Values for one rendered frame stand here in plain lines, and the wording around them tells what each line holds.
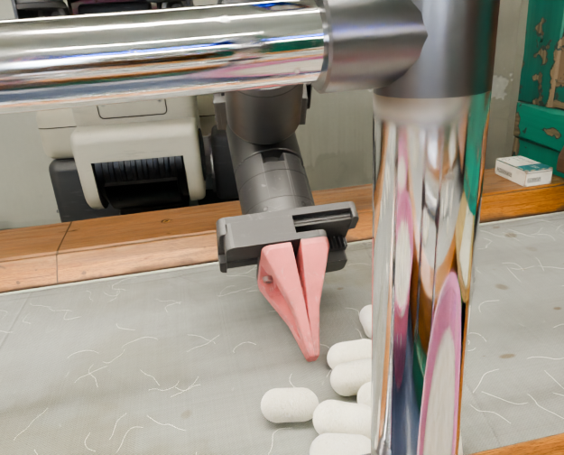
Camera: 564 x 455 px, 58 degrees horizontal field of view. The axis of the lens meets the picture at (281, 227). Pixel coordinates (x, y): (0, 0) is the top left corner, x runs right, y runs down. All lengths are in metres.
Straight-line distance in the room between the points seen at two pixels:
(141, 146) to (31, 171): 1.68
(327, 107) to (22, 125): 1.36
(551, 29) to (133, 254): 0.55
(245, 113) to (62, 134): 0.95
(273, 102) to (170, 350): 0.20
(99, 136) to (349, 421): 0.76
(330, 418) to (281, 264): 0.10
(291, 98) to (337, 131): 2.11
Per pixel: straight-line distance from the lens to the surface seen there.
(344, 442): 0.29
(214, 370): 0.37
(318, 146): 2.46
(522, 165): 0.67
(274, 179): 0.38
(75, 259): 0.54
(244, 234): 0.35
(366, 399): 0.32
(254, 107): 0.35
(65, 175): 1.31
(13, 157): 2.61
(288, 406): 0.31
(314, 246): 0.35
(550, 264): 0.53
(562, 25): 0.72
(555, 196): 0.67
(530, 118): 0.76
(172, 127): 0.94
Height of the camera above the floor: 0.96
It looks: 22 degrees down
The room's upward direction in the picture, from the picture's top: 4 degrees counter-clockwise
